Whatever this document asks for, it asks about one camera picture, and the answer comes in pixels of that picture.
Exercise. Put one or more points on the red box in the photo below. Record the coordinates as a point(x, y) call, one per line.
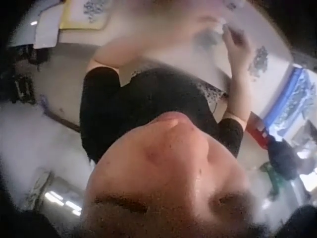
point(257, 131)

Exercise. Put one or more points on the yellow tray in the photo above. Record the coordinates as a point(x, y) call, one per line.
point(74, 24)

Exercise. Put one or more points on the shiny metal object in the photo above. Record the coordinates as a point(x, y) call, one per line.
point(57, 196)

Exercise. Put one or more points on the person's left hand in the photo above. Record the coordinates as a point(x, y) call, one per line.
point(208, 22)

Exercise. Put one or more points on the dark rack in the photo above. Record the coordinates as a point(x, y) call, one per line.
point(22, 81)

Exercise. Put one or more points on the green object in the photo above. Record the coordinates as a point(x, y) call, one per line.
point(271, 176)

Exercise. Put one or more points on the small white part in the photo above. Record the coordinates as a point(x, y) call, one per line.
point(220, 26)

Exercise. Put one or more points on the black bag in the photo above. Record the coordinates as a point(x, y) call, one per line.
point(282, 158)

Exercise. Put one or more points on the blue plastic crate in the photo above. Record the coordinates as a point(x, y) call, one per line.
point(294, 99)

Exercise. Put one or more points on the person's right hand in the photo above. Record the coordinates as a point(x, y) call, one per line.
point(239, 55)

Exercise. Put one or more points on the white paper sheets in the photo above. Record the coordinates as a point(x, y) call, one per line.
point(48, 27)

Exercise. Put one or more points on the pile of small grey parts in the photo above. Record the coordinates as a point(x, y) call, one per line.
point(259, 59)
point(230, 3)
point(92, 10)

